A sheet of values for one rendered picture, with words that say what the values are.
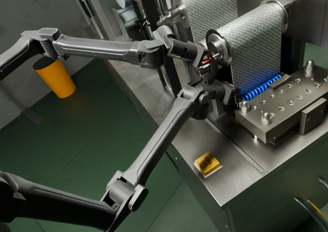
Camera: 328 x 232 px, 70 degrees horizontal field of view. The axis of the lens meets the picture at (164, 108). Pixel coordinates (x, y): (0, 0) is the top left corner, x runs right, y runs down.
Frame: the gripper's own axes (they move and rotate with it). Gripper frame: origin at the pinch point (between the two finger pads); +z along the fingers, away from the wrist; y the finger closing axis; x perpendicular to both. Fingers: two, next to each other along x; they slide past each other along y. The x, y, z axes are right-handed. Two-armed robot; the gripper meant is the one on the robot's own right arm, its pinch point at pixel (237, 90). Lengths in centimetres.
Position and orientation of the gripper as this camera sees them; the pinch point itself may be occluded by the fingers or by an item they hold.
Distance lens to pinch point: 98.8
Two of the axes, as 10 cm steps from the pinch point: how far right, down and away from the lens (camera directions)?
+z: 8.8, -0.7, 4.7
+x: 1.8, -8.7, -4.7
